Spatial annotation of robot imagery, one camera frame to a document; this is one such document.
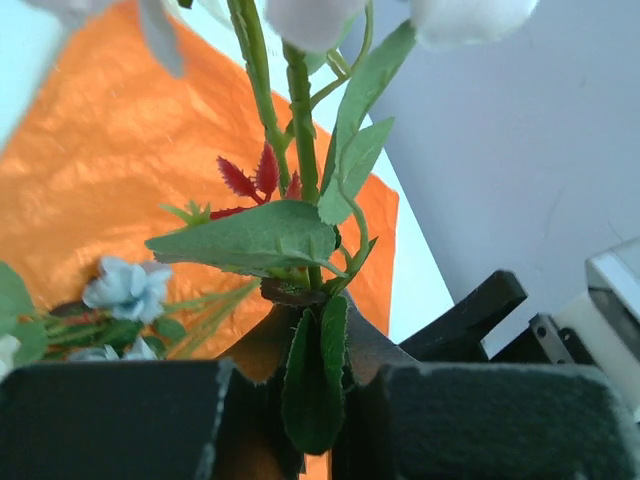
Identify dark orange tissue paper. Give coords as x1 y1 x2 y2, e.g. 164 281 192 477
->
0 0 401 480

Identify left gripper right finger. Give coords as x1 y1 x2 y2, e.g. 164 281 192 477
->
330 309 639 479

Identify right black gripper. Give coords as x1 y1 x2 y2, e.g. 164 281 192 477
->
399 270 595 365

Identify small pink rose stem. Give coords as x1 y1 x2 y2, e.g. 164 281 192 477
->
24 0 541 456

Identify pink and blue flower bouquet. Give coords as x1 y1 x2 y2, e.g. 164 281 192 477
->
1 256 257 377

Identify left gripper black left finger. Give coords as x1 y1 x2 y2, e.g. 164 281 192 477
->
1 307 303 479

